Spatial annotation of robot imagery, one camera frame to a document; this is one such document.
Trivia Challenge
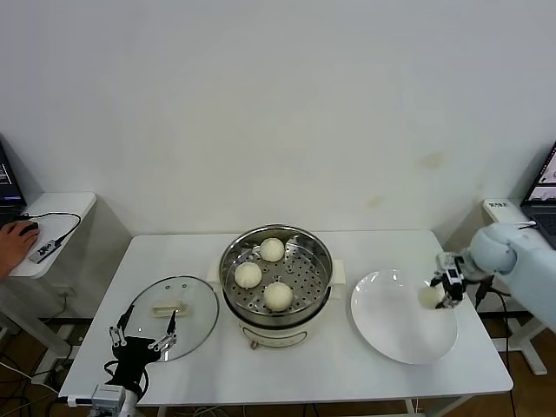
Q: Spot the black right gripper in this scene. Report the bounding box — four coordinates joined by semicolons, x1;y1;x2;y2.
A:
423;267;468;311

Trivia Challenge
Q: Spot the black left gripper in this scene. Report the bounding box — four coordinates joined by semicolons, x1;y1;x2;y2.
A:
108;304;178;387

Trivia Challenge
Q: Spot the white steamed baozi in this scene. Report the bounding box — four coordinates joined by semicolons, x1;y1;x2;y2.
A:
234;261;264;290
263;281;294;312
417;286;445;309
259;236;287;262

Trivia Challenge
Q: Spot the round glass pot lid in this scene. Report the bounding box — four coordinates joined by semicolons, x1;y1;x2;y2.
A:
122;275;221;362

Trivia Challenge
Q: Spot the perforated steel steamer basket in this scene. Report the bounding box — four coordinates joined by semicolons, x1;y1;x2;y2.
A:
219;224;335;325

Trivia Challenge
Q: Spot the person's bare hand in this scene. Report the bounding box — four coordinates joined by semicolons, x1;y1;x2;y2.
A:
0;220;41;277

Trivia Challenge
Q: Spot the round white plate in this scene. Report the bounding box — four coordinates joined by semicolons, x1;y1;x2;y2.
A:
350;268;460;365

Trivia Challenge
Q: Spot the white side desk with label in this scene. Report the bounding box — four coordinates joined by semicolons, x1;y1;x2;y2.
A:
475;198;556;377

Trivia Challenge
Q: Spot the grey usb hub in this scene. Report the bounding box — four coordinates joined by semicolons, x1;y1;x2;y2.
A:
29;238;61;263

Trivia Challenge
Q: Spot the cream electric cooking pot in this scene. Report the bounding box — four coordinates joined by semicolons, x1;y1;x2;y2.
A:
208;258;348;351

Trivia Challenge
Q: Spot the grey laptop with pink screen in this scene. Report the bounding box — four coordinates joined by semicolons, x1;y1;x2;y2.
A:
520;145;556;251

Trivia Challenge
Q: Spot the white side desk with hub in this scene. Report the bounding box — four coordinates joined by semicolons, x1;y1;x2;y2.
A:
0;192;99;361

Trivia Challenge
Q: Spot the black laptop with dark screen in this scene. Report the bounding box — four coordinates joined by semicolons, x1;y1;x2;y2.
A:
0;132;27;225

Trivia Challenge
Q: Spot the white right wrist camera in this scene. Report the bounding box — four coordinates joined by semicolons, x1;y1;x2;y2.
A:
435;254;466;283

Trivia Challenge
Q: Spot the black cable with inline adapter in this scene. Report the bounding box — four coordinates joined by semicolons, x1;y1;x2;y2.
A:
474;277;514;354

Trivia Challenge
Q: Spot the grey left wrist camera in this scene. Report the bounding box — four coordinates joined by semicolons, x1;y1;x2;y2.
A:
67;384;127;409

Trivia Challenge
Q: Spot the black usb hub cable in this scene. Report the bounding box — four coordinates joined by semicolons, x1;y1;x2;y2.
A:
21;211;83;245

